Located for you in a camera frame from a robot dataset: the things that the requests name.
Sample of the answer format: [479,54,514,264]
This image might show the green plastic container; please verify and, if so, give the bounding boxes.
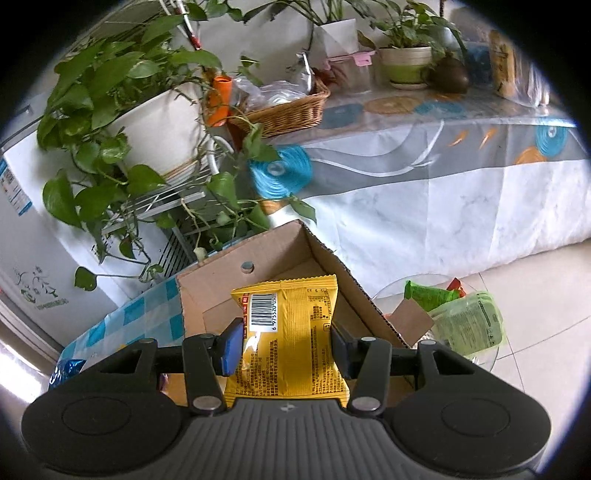
[429,292,505,361]

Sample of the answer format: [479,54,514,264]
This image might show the yellow snack packet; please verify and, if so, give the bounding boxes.
[224,274,352,409]

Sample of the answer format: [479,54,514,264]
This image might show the large pothos plant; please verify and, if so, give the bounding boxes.
[37,0,319,294]

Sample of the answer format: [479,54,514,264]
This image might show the white metal plant rack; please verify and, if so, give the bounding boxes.
[99,134,236,278]

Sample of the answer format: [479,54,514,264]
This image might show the glass jar with pink lid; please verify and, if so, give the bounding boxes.
[330,52,375,95]

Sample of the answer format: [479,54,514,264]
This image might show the plant in green white pot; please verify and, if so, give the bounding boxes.
[358,0,467,54]

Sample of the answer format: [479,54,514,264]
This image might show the large white plant pot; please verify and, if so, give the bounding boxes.
[107,80,214,183]

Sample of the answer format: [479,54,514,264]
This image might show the cardboard box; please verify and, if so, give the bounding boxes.
[175,220,437,409]

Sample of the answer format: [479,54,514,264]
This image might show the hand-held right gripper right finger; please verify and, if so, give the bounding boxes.
[329,322,480,414]

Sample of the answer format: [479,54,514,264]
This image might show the wicker basket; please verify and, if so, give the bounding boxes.
[228,76,331,138]

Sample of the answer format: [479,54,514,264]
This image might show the shiny blue snack packet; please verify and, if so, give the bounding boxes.
[48,359,88,391]

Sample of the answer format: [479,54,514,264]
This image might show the white refrigerator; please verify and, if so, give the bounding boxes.
[0,104,121,352]

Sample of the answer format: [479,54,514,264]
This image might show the green and white plant pot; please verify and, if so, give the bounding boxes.
[379,46,434,90]

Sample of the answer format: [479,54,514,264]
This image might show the white angular plant pot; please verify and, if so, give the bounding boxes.
[308,18,361,70]

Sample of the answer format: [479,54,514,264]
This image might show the plant in angular pot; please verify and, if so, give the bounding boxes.
[242,0,402,29]

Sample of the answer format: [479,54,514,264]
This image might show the clear plastic bags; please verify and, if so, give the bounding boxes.
[233,76,324,112]

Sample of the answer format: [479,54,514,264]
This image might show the bright green snack packet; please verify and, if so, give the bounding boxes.
[404,280,460,312]

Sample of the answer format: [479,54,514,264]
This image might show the blue container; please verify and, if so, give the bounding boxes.
[466,44,492,86]

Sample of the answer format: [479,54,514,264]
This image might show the tall yellow bag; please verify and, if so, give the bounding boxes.
[488,30,518,99]

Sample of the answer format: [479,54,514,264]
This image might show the printed tablecloth with blue circles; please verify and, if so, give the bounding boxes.
[217,85,591,301]

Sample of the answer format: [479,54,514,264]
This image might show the orange bottle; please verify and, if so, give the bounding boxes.
[205,75,232,127]

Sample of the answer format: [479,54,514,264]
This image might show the red and white stick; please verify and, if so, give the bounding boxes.
[182,4,204,51]

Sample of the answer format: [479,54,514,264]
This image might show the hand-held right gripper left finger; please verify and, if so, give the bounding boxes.
[95,318,245,414]

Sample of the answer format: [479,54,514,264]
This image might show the brown teapot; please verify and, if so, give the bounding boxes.
[422,55,472,94]

